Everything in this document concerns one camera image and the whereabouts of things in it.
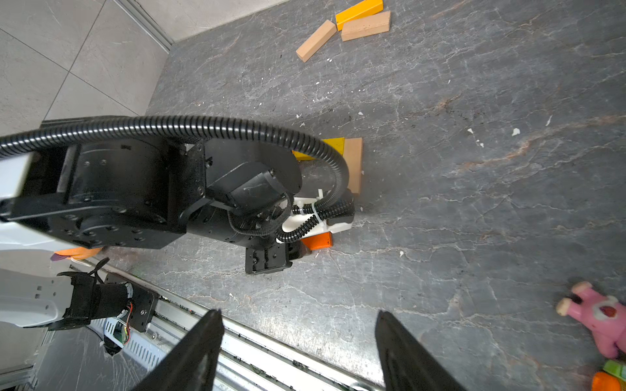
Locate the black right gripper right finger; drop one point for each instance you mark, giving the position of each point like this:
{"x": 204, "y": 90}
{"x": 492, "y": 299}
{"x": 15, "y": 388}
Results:
{"x": 405, "y": 363}

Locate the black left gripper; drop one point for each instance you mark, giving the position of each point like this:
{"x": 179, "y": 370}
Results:
{"x": 244, "y": 191}

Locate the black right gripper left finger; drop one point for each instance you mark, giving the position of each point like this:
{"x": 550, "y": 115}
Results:
{"x": 192, "y": 364}

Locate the orange block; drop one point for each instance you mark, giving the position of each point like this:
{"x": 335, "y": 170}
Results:
{"x": 318, "y": 242}

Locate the light wooden block front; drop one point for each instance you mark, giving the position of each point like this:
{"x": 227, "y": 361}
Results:
{"x": 353, "y": 155}

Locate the orange plush toy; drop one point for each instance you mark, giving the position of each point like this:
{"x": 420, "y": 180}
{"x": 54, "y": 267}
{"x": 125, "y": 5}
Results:
{"x": 76, "y": 254}

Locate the tan wooden block angled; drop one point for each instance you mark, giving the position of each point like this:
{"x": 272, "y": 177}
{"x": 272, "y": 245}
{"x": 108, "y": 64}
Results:
{"x": 316, "y": 41}

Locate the pink toy figure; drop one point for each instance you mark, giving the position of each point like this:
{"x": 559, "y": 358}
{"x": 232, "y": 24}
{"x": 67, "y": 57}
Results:
{"x": 604, "y": 316}

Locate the tan wooden block middle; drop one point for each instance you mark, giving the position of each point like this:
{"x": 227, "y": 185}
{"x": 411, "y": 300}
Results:
{"x": 367, "y": 26}

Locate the orange green toy car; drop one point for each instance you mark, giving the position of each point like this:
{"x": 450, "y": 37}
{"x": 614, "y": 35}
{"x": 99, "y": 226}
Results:
{"x": 611, "y": 377}

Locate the amber yellow block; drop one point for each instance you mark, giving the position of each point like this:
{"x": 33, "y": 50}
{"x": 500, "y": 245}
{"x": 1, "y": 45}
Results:
{"x": 358, "y": 11}

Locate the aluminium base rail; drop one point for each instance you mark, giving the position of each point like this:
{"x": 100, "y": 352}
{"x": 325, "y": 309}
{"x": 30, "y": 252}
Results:
{"x": 145, "y": 322}

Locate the aluminium frame post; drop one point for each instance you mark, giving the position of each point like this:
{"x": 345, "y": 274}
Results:
{"x": 141, "y": 17}

